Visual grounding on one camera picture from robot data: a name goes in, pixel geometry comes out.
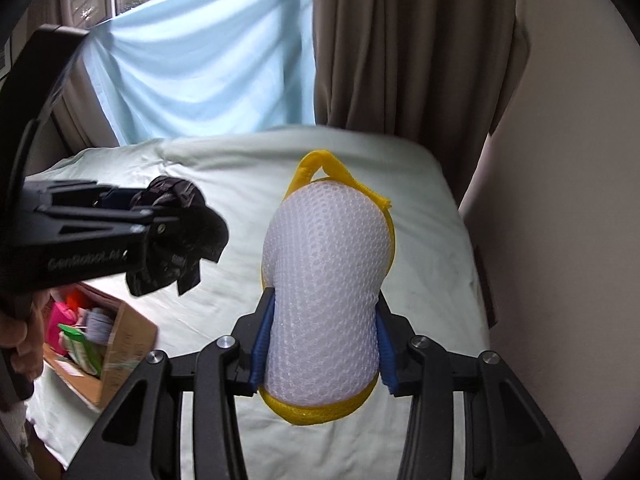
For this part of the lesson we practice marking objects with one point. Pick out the brown drape curtain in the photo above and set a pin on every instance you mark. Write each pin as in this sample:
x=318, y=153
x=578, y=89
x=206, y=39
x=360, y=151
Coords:
x=77, y=122
x=435, y=72

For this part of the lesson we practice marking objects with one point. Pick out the pale green bed sheet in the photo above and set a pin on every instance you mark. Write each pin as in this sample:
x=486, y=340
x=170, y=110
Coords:
x=433, y=281

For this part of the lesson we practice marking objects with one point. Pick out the light blue sheer curtain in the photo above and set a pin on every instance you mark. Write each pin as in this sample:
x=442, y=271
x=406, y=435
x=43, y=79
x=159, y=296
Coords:
x=172, y=69

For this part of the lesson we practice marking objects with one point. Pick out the grey knitted item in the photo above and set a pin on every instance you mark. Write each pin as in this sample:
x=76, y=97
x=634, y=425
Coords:
x=98, y=326

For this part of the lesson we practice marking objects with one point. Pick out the person's left hand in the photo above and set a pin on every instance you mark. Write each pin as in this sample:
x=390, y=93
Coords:
x=27, y=338

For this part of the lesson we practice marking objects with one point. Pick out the yellow rimmed white mesh sponge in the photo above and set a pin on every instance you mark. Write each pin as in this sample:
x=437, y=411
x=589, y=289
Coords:
x=327, y=251

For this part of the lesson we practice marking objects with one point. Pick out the green wet wipes pack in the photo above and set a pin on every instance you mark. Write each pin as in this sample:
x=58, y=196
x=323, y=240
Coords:
x=81, y=351

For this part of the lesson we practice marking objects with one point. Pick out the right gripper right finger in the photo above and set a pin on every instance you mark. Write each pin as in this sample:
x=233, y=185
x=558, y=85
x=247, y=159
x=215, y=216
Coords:
x=396, y=367

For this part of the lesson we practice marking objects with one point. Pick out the brown left drape curtain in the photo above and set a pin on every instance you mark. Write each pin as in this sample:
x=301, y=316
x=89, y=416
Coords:
x=77, y=122

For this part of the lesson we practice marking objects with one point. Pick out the magenta leather pouch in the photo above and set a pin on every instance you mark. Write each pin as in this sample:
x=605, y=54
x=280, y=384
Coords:
x=63, y=310

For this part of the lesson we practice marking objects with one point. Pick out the cardboard box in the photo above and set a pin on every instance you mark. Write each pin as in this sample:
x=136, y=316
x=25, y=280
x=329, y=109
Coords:
x=132, y=337

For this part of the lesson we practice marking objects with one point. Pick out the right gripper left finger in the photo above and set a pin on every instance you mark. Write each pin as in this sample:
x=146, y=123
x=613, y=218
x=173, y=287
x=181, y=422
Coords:
x=252, y=333

